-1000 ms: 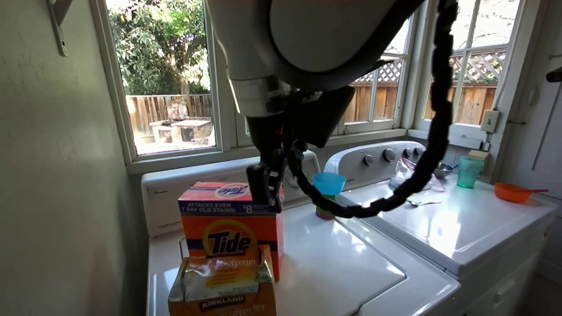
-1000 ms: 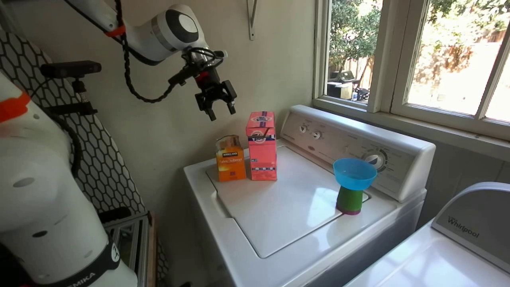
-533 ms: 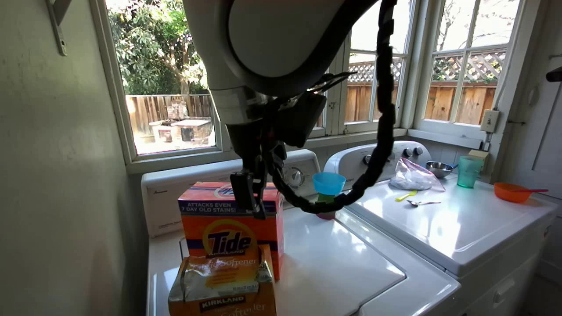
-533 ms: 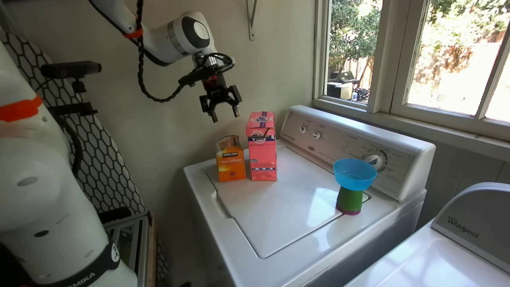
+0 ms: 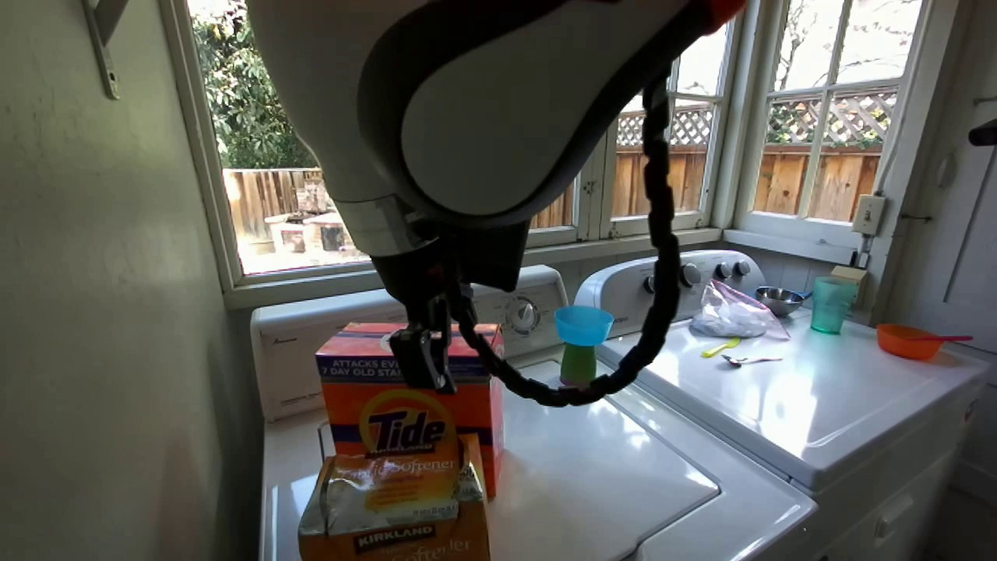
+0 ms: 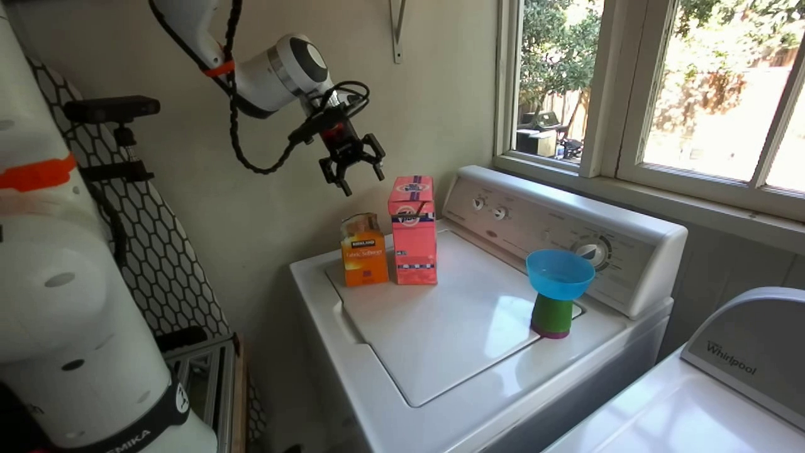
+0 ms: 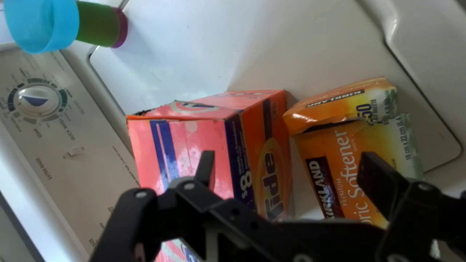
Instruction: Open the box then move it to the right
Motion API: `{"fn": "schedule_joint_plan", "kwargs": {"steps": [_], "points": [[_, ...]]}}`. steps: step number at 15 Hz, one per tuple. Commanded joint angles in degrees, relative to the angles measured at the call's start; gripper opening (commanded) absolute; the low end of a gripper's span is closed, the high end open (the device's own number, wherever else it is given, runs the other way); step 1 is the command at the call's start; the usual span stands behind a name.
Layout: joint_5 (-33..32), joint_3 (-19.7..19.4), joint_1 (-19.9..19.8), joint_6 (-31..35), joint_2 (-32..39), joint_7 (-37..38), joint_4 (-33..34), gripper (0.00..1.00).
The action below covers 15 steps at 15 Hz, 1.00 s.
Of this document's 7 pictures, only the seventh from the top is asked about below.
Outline white washing machine lid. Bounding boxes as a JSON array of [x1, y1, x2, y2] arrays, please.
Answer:
[[88, 0, 463, 221]]

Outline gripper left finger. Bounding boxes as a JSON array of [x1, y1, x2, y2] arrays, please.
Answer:
[[89, 150, 278, 262]]

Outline yellow fabric softener box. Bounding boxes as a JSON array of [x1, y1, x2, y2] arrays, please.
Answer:
[[282, 76, 425, 230]]

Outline washing machine knob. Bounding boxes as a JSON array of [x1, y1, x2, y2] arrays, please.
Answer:
[[16, 84, 62, 118]]

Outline orange detergent box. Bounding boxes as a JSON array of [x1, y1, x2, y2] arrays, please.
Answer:
[[126, 89, 295, 262]]

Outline white washing machine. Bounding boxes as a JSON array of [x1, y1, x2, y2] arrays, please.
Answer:
[[0, 0, 466, 262]]

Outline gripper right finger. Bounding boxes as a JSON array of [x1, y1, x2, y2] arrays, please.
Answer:
[[356, 152, 466, 262]]

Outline green bottle with blue cap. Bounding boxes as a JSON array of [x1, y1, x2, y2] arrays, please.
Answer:
[[3, 0, 129, 54]]

